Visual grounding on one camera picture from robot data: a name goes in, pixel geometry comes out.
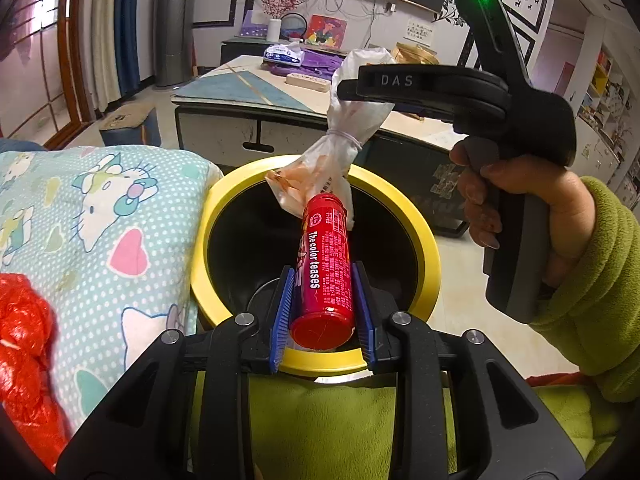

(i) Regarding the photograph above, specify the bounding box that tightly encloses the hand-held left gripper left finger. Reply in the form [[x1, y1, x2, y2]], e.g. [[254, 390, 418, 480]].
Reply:
[[55, 266, 296, 480]]

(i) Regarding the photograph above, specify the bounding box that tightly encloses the wooden basket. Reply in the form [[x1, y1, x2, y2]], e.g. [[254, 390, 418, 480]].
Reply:
[[390, 42, 442, 66]]

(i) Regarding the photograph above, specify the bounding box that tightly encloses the cluttered wall shelf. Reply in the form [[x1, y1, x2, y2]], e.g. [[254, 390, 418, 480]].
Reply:
[[575, 45, 640, 202]]

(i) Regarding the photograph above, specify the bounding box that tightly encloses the wooden glass door frame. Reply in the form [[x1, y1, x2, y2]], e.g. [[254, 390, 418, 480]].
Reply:
[[0, 0, 97, 138]]

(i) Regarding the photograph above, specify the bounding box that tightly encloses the purple picture box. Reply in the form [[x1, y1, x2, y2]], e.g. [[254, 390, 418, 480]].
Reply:
[[240, 10, 274, 39]]

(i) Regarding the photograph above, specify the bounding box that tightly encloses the green fleece clothing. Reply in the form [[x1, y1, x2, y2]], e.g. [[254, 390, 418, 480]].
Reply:
[[190, 372, 621, 477]]

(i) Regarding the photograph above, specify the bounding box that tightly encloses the red plastic bag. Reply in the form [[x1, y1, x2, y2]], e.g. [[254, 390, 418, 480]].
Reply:
[[0, 272, 69, 474]]

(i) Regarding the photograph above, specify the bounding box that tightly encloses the white curtain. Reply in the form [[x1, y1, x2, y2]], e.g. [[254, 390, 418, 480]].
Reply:
[[90, 0, 124, 106]]

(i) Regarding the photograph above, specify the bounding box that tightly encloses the person's right forearm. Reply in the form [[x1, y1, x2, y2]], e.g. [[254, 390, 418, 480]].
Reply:
[[529, 175, 640, 404]]

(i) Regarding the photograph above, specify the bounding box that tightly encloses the coffee table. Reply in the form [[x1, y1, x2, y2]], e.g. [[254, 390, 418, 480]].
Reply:
[[171, 55, 482, 239]]

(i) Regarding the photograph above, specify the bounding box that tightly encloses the purple bag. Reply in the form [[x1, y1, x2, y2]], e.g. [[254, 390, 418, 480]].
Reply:
[[260, 47, 351, 79]]

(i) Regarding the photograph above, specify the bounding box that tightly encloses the white vase with flowers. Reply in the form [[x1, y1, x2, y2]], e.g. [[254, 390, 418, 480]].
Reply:
[[261, 0, 306, 43]]

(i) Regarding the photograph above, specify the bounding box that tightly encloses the grey tower air conditioner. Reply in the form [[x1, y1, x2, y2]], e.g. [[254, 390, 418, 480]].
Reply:
[[152, 0, 195, 89]]

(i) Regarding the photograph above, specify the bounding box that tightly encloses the small square stool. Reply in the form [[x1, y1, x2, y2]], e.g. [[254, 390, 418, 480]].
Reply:
[[99, 105, 162, 149]]

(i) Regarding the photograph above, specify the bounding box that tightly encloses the white plastic bag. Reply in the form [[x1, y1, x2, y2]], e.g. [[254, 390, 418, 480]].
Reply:
[[264, 47, 397, 231]]

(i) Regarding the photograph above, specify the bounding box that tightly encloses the yellow rimmed black trash bin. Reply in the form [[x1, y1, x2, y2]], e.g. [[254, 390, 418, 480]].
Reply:
[[190, 155, 441, 379]]

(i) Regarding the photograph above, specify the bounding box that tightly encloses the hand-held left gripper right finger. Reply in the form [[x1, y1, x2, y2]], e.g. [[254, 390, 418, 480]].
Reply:
[[351, 261, 587, 480]]

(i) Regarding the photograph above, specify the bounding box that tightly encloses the tissue pack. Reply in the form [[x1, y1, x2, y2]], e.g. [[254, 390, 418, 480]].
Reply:
[[262, 43, 305, 67]]

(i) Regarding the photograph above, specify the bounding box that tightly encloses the person's right hand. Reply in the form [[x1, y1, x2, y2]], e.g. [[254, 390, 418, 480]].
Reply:
[[449, 139, 598, 288]]

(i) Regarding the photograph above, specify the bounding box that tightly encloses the cartoon cat printed blanket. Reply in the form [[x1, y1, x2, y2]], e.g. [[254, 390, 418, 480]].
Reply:
[[0, 146, 224, 437]]

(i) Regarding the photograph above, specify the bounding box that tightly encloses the white wall paper sheet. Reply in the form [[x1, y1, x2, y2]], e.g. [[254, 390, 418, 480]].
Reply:
[[406, 17, 435, 41]]

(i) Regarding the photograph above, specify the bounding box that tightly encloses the beige power strip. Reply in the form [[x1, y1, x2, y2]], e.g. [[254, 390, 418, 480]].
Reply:
[[285, 72, 334, 92]]

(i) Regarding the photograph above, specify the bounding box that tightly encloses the colourful painting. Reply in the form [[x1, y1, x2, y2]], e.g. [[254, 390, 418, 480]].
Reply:
[[305, 14, 349, 51]]

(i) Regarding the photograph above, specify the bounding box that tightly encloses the dark television cabinet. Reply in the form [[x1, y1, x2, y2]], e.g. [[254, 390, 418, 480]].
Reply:
[[220, 37, 351, 67]]

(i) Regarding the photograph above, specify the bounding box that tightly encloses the red cylindrical can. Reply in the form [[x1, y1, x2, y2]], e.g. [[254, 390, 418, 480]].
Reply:
[[289, 192, 357, 352]]

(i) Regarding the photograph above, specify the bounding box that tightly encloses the blue curtain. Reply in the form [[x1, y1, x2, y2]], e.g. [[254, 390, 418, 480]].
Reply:
[[114, 0, 142, 96]]

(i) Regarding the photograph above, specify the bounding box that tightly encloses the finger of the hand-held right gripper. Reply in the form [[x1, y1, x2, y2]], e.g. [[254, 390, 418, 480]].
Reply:
[[337, 62, 512, 124]]

